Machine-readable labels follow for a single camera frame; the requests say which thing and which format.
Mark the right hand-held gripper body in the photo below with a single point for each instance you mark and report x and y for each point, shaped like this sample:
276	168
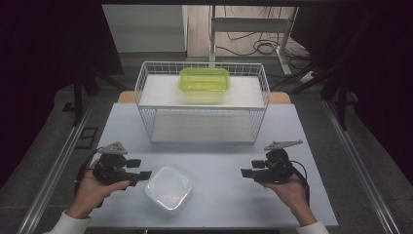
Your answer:
277	169

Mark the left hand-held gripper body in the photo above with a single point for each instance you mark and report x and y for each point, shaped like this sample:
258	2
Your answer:
110	172

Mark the green plastic container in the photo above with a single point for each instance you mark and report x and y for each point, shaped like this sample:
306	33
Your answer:
204	80

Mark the person's right hand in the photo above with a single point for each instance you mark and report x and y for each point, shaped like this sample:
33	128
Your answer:
293	196

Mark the person's left hand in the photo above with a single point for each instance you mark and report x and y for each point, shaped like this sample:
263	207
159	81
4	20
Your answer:
87	195

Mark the clear white square container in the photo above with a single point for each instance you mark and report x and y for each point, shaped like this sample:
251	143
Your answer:
168	189

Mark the black floor plate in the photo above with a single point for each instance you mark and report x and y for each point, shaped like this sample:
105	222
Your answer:
87	138

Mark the wooden table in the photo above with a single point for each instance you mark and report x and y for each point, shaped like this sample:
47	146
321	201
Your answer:
126	97

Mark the black metal stand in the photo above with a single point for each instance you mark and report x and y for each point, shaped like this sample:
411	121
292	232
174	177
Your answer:
78	97
341	97

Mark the white power strip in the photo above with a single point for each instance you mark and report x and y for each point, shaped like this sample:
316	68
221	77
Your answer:
307	76

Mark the dark curtain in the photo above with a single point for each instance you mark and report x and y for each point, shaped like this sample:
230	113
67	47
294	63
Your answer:
39	65
389	81

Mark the white cabinet panel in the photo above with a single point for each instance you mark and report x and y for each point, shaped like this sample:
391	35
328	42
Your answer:
146	27

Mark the aluminium floor rail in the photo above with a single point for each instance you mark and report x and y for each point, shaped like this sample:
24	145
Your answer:
360	169
53	177

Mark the white metal desk frame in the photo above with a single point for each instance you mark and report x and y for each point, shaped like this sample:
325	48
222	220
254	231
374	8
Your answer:
250	24

